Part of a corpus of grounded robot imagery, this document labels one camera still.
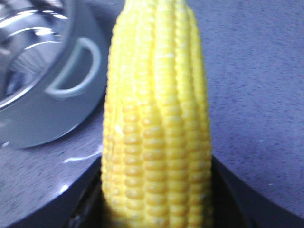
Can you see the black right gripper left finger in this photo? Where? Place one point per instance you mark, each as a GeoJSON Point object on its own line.
{"type": "Point", "coordinates": [43, 193]}

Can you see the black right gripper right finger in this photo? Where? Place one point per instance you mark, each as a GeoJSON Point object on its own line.
{"type": "Point", "coordinates": [239, 206]}

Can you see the yellow corn cob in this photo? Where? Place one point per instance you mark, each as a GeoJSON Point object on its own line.
{"type": "Point", "coordinates": [156, 160]}

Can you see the pale green electric pot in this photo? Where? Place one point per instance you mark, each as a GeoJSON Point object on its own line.
{"type": "Point", "coordinates": [53, 61]}

